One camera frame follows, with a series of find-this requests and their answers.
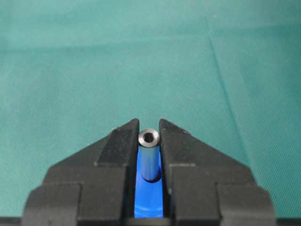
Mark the green cloth mat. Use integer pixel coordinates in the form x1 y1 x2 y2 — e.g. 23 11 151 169
0 0 301 218

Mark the small blue plastic gear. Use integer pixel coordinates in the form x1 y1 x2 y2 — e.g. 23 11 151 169
134 148 163 218

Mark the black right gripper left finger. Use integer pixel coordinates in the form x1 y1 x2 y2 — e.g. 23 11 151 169
21 119 139 226

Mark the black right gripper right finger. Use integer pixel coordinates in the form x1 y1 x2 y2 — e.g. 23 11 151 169
159 119 277 226

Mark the grey metal shaft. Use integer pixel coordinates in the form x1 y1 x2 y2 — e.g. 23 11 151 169
138 128 160 182

